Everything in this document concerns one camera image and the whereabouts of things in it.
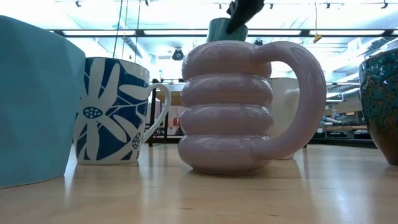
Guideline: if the thin dark hanging cable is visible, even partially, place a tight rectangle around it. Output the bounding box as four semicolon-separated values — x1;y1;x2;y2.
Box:
134;0;142;63

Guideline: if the teal green mug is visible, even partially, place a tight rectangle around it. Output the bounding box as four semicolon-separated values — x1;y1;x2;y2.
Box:
206;17;249;43

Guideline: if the wooden shelf black frame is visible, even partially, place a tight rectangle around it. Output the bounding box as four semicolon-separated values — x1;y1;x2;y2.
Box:
148;78;308;148

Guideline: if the yellow hanging cord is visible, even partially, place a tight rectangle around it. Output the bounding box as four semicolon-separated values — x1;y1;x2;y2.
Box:
312;0;323;44

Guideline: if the speckled teal brown mug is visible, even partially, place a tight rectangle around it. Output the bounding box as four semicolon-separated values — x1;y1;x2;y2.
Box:
358;47;398;168

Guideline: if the light green mug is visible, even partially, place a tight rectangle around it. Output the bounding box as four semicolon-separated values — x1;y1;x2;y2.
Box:
269;77;301;161

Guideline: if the black overhead frame bar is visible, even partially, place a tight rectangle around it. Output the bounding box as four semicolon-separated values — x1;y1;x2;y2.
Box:
46;29;398;39

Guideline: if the blue white floral mug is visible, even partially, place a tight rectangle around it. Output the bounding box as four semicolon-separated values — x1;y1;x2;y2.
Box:
73;57;172;166

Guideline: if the wooden background workbench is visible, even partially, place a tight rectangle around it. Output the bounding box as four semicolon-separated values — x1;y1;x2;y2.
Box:
323;124;369;140

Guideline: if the pink ribbed mug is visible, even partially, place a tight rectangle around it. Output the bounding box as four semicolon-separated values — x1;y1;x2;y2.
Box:
177;40;328;175

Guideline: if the light blue faceted mug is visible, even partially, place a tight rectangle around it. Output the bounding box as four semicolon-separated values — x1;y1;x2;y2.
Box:
0;15;86;190

